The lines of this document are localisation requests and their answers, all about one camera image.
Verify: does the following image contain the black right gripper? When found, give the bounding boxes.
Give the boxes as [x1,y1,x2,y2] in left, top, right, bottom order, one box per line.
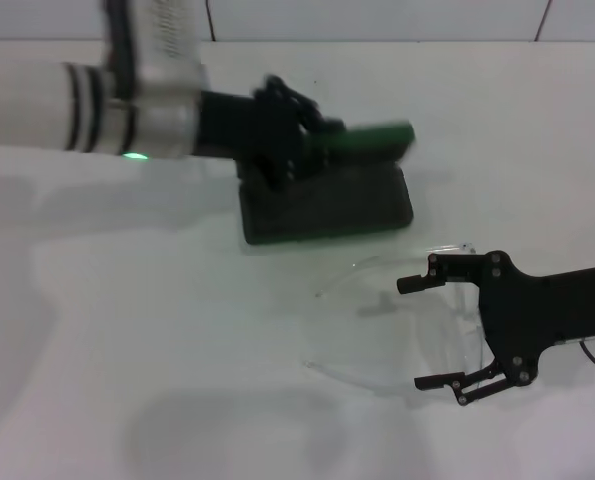
[396,252,595,407]

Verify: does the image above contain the clear white glasses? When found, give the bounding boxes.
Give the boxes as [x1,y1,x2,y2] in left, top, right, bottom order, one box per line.
[301,241,483,396]

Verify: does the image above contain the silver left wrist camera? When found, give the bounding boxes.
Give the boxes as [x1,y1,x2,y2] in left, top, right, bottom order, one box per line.
[99,0,201,69]

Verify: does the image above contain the green glasses case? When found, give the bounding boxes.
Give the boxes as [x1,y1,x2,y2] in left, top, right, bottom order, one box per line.
[239,119,417,247]

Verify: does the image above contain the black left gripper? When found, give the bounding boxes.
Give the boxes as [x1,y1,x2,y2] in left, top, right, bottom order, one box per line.
[196,74,344,194]

